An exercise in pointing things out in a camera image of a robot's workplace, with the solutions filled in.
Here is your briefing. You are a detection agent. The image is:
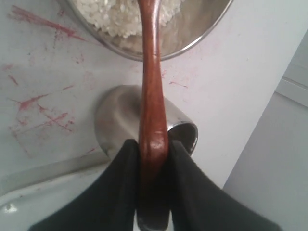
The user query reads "white plastic tray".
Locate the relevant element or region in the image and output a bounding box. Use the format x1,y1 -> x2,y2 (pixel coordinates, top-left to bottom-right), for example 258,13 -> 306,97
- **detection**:
0,153 -> 110,231

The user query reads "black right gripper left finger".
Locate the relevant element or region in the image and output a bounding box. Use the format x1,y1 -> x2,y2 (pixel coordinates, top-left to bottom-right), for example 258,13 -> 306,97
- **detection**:
30,140 -> 139,231

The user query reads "white rice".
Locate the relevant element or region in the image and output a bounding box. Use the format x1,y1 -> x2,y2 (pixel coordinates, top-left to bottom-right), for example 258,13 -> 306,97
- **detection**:
73,0 -> 182,39

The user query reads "steel bowl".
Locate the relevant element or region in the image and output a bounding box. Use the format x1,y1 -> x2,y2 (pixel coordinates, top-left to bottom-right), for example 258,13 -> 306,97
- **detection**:
60,0 -> 232,61

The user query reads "brown wooden spoon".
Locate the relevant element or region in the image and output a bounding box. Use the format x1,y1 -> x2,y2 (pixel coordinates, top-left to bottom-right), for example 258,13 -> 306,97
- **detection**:
137,0 -> 169,231

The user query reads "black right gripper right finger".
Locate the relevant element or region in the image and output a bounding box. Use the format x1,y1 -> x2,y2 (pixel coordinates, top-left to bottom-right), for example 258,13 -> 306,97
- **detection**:
167,141 -> 281,231

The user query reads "small steel cup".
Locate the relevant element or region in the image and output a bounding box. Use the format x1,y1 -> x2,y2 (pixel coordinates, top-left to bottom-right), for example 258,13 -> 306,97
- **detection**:
94,85 -> 198,159

